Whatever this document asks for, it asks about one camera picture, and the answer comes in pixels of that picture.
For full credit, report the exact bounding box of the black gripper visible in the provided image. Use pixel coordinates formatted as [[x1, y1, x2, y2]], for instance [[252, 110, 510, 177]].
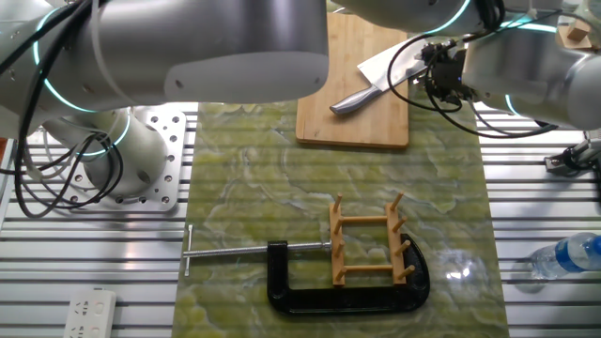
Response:
[[422, 40, 470, 103]]

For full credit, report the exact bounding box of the steel cleaver knife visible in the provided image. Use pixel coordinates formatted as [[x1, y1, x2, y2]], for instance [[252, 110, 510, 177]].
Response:
[[329, 39, 429, 116]]

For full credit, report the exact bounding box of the wooden peg knife rack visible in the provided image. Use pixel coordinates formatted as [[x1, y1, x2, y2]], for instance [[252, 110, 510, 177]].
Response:
[[328, 191, 417, 287]]

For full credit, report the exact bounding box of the bamboo cutting board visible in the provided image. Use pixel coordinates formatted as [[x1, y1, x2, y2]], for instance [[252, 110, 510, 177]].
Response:
[[295, 12, 410, 150]]

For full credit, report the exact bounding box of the small light wooden cube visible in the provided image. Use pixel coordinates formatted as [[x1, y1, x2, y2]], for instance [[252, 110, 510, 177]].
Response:
[[566, 19, 592, 41]]

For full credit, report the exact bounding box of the light wooden block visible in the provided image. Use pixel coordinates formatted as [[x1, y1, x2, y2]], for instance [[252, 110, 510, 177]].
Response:
[[557, 23, 601, 52]]

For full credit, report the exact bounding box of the clear water bottle blue label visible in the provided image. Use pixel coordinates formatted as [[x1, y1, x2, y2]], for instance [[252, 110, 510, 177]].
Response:
[[530, 232, 601, 281]]

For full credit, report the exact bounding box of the green marble pattern mat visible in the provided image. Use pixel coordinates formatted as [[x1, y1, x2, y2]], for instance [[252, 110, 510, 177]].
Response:
[[171, 84, 511, 338]]

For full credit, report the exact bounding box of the black C-clamp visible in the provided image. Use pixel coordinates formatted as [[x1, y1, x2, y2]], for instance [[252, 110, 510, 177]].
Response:
[[182, 224, 431, 315]]

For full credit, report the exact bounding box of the aluminium robot mounting plate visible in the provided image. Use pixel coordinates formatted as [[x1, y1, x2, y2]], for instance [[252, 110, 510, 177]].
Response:
[[63, 105, 188, 213]]

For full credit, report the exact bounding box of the white power strip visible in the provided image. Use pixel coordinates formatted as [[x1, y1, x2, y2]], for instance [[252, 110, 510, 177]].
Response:
[[63, 288, 117, 338]]

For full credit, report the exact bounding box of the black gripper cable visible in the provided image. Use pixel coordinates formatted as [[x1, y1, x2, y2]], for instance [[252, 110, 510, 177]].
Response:
[[387, 32, 560, 140]]

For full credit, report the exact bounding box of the small grey clamped camera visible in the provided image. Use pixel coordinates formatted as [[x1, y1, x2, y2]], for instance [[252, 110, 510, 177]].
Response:
[[544, 138, 601, 177]]

